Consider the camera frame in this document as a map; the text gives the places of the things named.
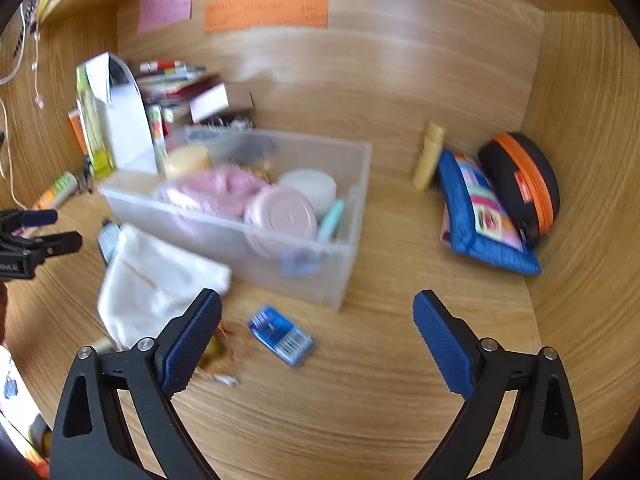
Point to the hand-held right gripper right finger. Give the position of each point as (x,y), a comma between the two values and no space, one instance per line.
(442,345)

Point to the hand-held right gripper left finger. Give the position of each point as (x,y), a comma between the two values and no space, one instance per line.
(192,345)

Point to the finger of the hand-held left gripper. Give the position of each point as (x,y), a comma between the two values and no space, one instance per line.
(40,217)
(62,244)

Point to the small blue packet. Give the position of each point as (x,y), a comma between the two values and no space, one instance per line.
(280,335)

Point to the clear plastic storage box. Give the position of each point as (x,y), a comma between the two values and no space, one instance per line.
(340,265)

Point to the cream candle jar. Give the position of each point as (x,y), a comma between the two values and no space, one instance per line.
(187,160)

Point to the wooden desktop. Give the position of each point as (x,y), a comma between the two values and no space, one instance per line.
(375,385)

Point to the green orange cream tube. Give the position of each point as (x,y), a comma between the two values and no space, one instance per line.
(55,191)

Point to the yellow spray bottle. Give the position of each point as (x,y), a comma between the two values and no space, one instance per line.
(95,135)

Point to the white paper box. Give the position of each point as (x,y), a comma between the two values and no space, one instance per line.
(130,125)

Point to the blue patchwork pencil case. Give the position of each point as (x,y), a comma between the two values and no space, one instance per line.
(475,210)

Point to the pink round tin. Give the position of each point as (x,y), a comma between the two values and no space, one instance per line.
(280,217)

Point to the pink knitted pouch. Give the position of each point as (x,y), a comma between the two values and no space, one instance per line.
(215,190)

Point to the teal flat case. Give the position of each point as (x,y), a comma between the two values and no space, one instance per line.
(331,220)

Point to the black orange zip case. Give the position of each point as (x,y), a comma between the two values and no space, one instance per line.
(525,180)

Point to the red white marker pen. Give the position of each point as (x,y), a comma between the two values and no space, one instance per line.
(160,66)

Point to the white round jar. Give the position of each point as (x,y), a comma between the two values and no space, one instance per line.
(310,187)

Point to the small white card box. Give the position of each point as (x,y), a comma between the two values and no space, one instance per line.
(210,102)

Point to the pink paper note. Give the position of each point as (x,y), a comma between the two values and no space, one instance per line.
(165,5)

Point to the orange paper note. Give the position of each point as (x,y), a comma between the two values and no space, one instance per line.
(265,10)

